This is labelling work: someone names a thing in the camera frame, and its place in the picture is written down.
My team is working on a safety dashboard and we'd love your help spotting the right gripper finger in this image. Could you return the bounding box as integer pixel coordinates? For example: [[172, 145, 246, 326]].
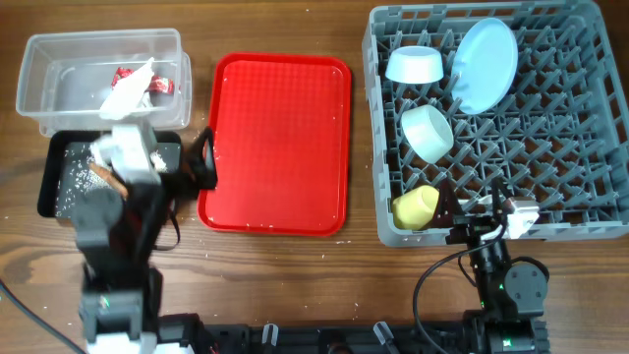
[[491, 177, 511, 221], [430, 179, 465, 228]]

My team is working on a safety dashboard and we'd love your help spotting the yellow plastic cup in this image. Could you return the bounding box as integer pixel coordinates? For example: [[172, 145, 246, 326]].
[[391, 185, 439, 229]]

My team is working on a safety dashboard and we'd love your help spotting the brown carrot piece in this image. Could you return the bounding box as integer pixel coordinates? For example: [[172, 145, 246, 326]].
[[89, 162, 129, 200]]

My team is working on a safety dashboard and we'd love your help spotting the green bowl with rice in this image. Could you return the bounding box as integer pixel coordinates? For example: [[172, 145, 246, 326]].
[[401, 104, 454, 164]]

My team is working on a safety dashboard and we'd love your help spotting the red wrapper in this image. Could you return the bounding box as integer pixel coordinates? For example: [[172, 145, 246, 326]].
[[146, 76, 174, 94], [111, 67, 134, 89]]

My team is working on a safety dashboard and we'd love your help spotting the white rice pile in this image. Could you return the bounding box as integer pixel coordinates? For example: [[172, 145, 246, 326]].
[[53, 142, 181, 218]]

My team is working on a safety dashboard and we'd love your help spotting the light blue plate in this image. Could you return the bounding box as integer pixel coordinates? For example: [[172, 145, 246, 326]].
[[451, 18, 519, 115]]

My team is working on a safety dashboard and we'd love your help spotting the light blue bowl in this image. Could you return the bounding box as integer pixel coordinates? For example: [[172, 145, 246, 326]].
[[385, 46, 444, 85]]

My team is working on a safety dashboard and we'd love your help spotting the white plastic spoon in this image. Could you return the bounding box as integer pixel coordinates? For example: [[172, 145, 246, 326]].
[[458, 196, 492, 206]]

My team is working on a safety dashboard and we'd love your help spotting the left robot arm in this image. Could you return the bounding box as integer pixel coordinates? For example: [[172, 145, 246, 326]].
[[71, 125, 219, 353]]

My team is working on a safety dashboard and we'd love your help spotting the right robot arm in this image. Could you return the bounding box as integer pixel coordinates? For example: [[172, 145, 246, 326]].
[[431, 177, 549, 353]]

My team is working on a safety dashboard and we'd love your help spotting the grey dishwasher rack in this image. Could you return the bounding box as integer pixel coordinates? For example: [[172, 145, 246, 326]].
[[362, 1, 628, 247]]

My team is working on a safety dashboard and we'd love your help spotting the black food waste tray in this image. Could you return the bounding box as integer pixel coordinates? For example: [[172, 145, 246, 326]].
[[36, 130, 184, 221]]

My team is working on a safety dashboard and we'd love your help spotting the clear plastic waste bin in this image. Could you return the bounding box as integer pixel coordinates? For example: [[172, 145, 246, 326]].
[[16, 29, 193, 137]]

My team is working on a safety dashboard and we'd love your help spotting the red serving tray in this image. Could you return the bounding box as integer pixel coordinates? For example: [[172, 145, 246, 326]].
[[198, 52, 352, 237]]

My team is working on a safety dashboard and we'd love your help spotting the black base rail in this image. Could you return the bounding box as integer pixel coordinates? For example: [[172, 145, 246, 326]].
[[156, 314, 549, 354]]

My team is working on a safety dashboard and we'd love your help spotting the left black cable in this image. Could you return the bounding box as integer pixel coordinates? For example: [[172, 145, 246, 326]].
[[0, 196, 182, 354]]

